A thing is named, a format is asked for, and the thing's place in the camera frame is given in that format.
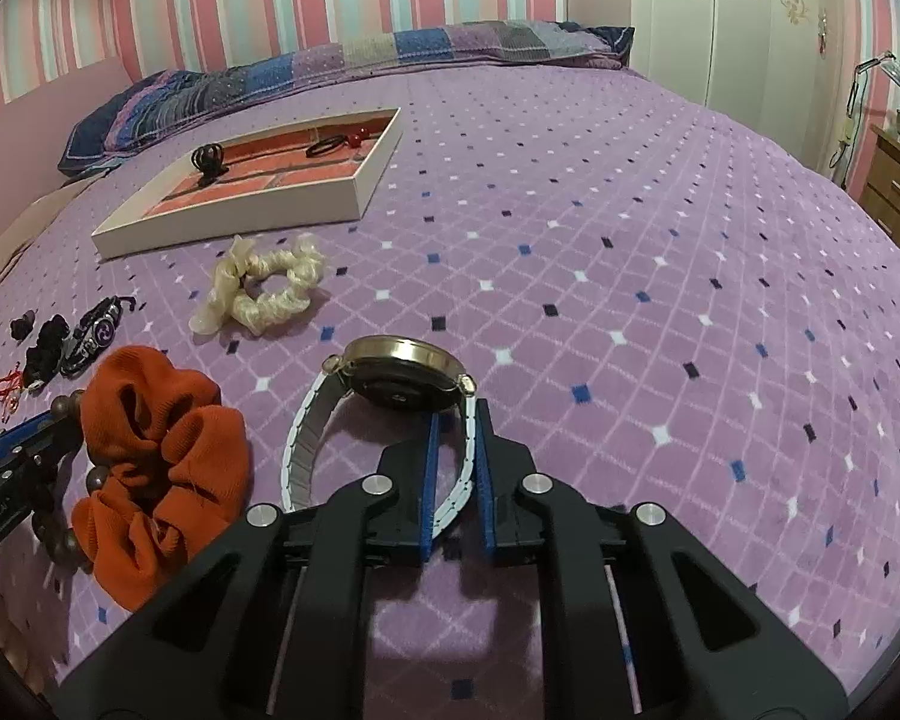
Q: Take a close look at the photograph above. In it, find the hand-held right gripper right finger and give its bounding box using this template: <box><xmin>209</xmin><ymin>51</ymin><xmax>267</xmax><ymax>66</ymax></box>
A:
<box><xmin>474</xmin><ymin>397</ymin><xmax>850</xmax><ymax>720</ymax></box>

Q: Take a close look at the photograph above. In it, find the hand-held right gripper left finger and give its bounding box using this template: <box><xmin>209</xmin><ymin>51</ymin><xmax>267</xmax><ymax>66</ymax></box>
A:
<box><xmin>56</xmin><ymin>412</ymin><xmax>443</xmax><ymax>720</ymax></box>

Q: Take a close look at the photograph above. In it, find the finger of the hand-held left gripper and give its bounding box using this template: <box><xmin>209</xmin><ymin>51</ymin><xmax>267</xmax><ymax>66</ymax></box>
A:
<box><xmin>0</xmin><ymin>457</ymin><xmax>65</xmax><ymax>512</ymax></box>
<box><xmin>0</xmin><ymin>406</ymin><xmax>85</xmax><ymax>467</ymax></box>

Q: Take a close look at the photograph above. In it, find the brown wooden bead bracelet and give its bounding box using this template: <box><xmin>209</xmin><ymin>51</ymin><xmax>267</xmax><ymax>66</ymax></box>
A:
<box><xmin>34</xmin><ymin>394</ymin><xmax>112</xmax><ymax>572</ymax></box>

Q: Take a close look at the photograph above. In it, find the black scrunchie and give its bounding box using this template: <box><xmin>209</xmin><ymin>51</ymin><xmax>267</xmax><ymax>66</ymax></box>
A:
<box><xmin>26</xmin><ymin>317</ymin><xmax>72</xmax><ymax>385</ymax></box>

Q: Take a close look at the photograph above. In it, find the gold watch with white strap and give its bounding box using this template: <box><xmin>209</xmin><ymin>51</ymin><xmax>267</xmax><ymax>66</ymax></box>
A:
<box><xmin>280</xmin><ymin>335</ymin><xmax>481</xmax><ymax>541</ymax></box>

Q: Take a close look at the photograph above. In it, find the black bracelet with purple charm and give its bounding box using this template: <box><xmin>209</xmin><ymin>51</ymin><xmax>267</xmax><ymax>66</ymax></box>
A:
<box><xmin>58</xmin><ymin>296</ymin><xmax>134</xmax><ymax>377</ymax></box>

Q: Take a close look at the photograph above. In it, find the orange scrunchie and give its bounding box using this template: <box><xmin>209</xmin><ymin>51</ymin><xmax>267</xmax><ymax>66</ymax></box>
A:
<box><xmin>71</xmin><ymin>345</ymin><xmax>252</xmax><ymax>612</ymax></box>

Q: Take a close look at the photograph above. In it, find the cream satin scrunchie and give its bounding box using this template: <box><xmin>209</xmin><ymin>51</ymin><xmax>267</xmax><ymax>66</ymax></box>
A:
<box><xmin>189</xmin><ymin>232</ymin><xmax>325</xmax><ymax>336</ymax></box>

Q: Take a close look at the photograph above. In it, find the white tray with red lining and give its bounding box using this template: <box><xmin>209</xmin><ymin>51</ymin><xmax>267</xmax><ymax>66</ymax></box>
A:
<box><xmin>91</xmin><ymin>106</ymin><xmax>404</xmax><ymax>262</ymax></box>

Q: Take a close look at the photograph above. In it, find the beige cloth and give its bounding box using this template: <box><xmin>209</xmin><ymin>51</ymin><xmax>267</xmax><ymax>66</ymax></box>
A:
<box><xmin>0</xmin><ymin>178</ymin><xmax>85</xmax><ymax>316</ymax></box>

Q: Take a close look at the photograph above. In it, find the pink headboard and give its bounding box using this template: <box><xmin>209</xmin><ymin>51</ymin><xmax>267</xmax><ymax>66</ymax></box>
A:
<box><xmin>0</xmin><ymin>56</ymin><xmax>140</xmax><ymax>271</ymax></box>

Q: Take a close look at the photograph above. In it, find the black hair claw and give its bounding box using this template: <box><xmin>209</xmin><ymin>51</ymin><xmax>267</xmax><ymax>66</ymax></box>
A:
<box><xmin>190</xmin><ymin>142</ymin><xmax>228</xmax><ymax>185</ymax></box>

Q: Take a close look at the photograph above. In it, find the striped blue purple pillow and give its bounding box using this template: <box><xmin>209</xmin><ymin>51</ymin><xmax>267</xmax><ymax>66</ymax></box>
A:
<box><xmin>58</xmin><ymin>20</ymin><xmax>635</xmax><ymax>179</ymax></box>

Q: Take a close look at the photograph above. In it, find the white wardrobe with gold ornaments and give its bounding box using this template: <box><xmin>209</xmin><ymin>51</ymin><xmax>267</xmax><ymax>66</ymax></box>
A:
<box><xmin>630</xmin><ymin>0</ymin><xmax>865</xmax><ymax>182</ymax></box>

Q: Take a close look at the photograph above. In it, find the wooden nightstand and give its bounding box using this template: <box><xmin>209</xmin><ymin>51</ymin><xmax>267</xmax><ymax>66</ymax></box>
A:
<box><xmin>859</xmin><ymin>124</ymin><xmax>900</xmax><ymax>257</ymax></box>

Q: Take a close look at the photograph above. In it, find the desk lamp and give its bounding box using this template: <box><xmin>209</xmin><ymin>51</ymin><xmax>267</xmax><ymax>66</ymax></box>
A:
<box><xmin>829</xmin><ymin>51</ymin><xmax>900</xmax><ymax>185</ymax></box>

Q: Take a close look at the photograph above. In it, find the red string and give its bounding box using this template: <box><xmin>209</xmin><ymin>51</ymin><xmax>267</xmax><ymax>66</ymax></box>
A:
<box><xmin>0</xmin><ymin>364</ymin><xmax>46</xmax><ymax>418</ymax></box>

